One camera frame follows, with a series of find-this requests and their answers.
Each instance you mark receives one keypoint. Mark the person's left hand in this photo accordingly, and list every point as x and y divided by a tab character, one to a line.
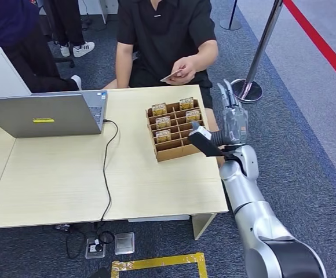
186	69

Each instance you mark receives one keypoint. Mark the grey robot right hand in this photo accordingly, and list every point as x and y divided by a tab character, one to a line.
234	122

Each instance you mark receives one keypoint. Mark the pale card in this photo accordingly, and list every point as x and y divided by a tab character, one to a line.
169	76

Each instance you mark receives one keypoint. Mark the person's right forearm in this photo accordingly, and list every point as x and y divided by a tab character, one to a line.
124	69

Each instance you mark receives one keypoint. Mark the person's left forearm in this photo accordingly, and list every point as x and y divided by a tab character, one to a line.
205	53

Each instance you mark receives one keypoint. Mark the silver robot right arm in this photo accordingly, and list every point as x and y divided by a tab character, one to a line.
252	215

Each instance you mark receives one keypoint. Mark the yellow hotel card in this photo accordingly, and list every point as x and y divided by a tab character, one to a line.
193	116
163	122
159	109
186	104
163	136

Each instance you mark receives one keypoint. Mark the person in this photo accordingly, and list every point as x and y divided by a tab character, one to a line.
26	57
162	34
66	19

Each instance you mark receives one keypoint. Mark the wooden slotted card holder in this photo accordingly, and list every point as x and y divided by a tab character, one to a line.
171	151

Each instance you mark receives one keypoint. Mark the wooden desk leg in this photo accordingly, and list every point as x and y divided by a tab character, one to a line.
199	226

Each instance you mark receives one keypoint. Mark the white cabinet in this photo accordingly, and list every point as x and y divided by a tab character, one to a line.
98	7

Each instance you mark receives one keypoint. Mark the red barrier belt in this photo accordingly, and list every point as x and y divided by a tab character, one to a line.
324	50

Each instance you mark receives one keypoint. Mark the silver floor plate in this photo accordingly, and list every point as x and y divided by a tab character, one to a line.
124	243

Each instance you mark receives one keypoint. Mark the yellow laptop sticker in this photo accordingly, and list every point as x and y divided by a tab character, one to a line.
43	120

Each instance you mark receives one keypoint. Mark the silver laptop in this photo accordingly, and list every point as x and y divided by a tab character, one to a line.
40	107

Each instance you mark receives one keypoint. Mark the floor socket box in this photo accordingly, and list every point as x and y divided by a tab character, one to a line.
91	249

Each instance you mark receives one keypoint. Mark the white box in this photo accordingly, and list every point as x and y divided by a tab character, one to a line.
0	76

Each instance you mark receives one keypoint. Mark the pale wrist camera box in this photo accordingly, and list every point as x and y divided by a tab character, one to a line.
204	138

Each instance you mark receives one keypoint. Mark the dark thin stanchion post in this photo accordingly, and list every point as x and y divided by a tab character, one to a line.
230	25

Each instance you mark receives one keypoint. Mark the silver stanchion post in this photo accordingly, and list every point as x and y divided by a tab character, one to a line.
260	50

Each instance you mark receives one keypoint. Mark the yellow floor tape frame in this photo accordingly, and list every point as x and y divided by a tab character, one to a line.
156	262

